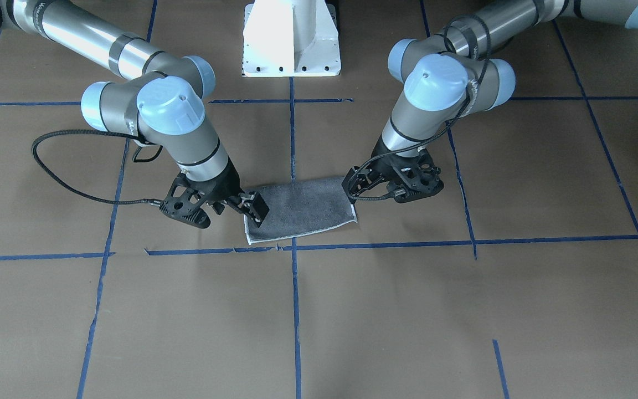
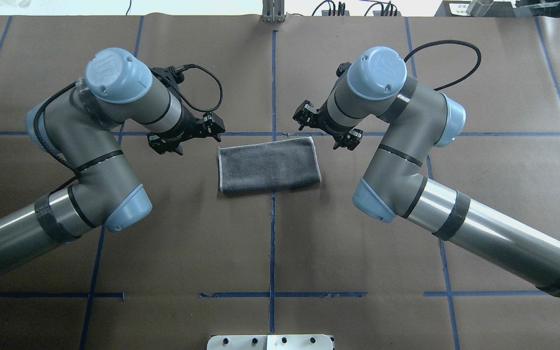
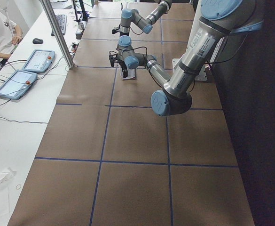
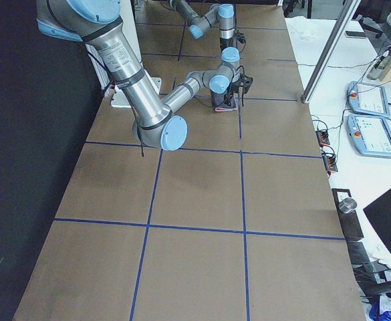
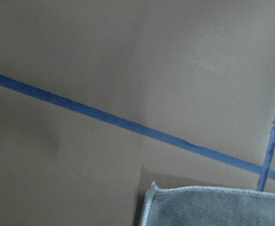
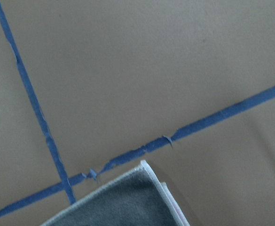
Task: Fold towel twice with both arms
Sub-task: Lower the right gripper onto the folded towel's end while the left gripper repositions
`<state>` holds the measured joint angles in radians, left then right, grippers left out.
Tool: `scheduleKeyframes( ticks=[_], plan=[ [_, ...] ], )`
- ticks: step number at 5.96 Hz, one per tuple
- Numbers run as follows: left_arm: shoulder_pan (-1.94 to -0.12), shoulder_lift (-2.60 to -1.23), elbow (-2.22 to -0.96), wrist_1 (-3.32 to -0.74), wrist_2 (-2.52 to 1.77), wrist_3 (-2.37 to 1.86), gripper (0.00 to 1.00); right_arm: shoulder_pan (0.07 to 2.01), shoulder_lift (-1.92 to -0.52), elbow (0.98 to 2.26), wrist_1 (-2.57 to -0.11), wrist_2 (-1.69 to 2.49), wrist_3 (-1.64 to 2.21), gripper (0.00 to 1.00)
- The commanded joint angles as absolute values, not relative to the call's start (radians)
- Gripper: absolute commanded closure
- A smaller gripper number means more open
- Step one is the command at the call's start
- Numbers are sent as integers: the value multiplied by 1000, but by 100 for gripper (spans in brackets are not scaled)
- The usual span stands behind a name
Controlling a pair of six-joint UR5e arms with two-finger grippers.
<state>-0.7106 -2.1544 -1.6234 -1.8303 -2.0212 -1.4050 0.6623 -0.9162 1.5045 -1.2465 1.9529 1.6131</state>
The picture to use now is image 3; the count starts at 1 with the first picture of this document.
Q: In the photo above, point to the blue teach pendant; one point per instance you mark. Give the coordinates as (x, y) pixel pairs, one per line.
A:
(39, 61)
(17, 84)

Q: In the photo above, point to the near orange connector block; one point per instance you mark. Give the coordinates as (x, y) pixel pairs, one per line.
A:
(73, 50)

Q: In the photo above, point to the black computer mouse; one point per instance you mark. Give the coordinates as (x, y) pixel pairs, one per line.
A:
(37, 41)

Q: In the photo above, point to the near blue teach pendant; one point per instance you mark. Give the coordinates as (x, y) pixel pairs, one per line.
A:
(17, 84)

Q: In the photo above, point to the far blue teach pendant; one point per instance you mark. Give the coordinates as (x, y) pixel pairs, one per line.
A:
(39, 61)

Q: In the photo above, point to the pink towel white trim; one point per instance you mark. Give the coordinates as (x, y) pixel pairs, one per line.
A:
(131, 74)

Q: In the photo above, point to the white mounting post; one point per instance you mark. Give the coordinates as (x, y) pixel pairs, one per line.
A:
(190, 59)

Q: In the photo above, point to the black keyboard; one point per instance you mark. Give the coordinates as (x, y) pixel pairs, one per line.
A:
(62, 22)

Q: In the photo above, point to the person's right hand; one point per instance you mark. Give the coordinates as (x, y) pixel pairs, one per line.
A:
(16, 39)

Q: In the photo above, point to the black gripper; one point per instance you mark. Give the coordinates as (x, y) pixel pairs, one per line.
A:
(123, 67)

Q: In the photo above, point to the person in white shirt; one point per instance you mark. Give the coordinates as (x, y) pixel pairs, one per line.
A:
(8, 29)

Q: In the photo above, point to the aluminium frame post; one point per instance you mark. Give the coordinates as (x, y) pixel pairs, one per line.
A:
(57, 32)

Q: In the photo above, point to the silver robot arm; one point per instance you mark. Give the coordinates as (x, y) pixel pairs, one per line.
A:
(129, 16)
(217, 19)

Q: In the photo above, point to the crumpled white tissue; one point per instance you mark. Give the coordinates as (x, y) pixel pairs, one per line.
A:
(7, 174)

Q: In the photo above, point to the small steel cup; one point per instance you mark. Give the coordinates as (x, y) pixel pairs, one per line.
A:
(81, 26)

